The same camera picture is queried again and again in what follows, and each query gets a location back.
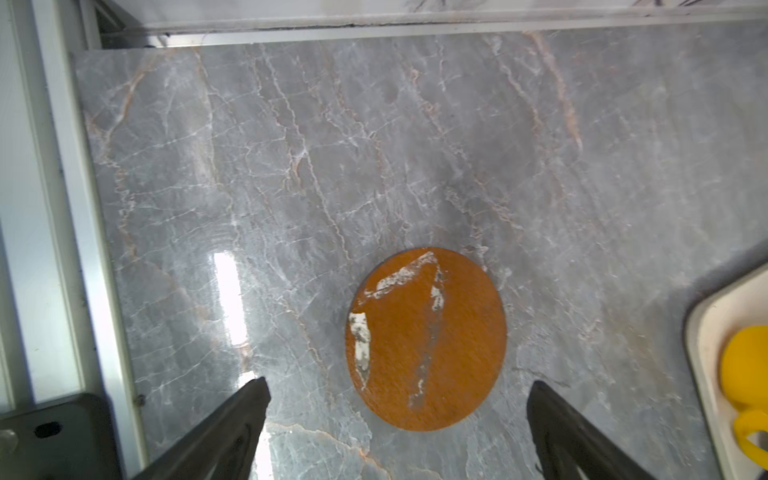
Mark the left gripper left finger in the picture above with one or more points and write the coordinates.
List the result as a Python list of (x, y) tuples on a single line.
[(223, 445)]

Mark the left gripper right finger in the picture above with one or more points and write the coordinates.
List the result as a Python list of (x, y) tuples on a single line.
[(569, 446)]

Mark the brown wooden round coaster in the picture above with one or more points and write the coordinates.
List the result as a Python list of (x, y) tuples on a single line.
[(425, 339)]

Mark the yellow mug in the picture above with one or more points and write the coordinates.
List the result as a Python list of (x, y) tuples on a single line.
[(743, 381)]

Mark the beige plastic tray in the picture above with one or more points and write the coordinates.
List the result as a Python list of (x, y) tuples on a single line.
[(709, 327)]

